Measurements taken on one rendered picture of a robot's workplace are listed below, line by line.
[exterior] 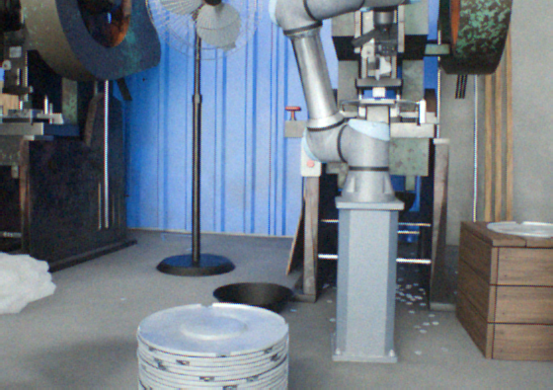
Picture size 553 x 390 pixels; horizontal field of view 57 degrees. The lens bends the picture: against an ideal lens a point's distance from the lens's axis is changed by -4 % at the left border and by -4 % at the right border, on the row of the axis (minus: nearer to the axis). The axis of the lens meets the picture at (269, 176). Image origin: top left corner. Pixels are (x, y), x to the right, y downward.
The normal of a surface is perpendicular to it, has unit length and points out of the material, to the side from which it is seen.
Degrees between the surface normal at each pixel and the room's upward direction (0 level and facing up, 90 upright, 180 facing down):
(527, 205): 90
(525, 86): 90
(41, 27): 121
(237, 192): 90
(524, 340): 90
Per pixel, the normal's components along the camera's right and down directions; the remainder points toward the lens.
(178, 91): -0.22, 0.05
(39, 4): -0.25, 0.38
